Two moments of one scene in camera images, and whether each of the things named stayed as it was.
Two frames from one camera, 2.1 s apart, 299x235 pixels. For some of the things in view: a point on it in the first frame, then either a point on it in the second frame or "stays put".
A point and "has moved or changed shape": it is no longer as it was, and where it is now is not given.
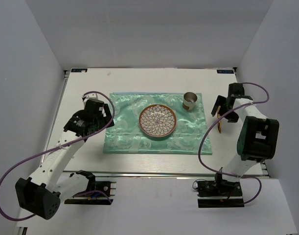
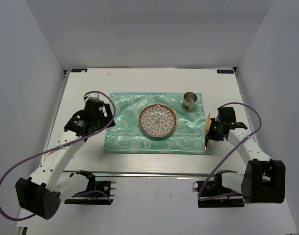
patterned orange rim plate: x=157 y=120 stays put
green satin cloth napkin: x=124 y=134 stays put
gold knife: x=219 y=123 has moved or changed shape
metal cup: x=189 y=101 stays put
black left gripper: x=105 y=119 stays put
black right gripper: x=220 y=101 -> x=210 y=133
